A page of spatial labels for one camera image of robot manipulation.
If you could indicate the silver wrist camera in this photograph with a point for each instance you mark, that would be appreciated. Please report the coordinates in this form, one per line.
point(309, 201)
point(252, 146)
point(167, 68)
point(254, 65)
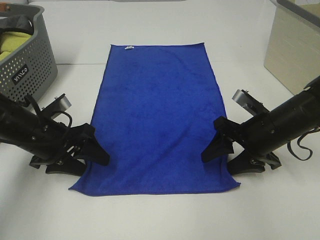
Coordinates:
point(54, 109)
point(249, 103)

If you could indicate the grey perforated laundry basket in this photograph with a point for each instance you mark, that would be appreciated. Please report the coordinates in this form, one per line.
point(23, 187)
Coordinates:
point(31, 68)

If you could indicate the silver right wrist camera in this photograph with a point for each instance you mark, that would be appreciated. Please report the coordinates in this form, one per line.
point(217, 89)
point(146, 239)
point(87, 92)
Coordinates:
point(249, 103)

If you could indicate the beige storage bin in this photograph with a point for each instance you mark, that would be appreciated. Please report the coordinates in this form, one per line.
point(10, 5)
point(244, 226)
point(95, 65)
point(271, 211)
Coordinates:
point(293, 51)

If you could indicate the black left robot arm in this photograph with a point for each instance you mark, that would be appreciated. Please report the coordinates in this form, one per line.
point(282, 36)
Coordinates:
point(49, 136)

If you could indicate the blue towel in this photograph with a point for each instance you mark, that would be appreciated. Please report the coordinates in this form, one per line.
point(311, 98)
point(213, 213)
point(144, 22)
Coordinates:
point(154, 116)

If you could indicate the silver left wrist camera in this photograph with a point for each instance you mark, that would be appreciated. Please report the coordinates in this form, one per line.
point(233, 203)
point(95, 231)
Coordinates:
point(54, 109)

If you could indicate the yellow-green towel in basket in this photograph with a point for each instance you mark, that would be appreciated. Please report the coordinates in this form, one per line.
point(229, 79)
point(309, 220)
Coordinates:
point(10, 41)

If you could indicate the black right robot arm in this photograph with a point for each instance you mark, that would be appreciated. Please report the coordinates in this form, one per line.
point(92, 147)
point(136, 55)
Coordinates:
point(297, 117)

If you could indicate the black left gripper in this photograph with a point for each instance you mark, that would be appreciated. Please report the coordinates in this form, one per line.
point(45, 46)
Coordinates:
point(62, 153)

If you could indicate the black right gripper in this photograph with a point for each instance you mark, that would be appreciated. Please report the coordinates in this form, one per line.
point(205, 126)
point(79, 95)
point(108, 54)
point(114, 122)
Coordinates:
point(254, 135)

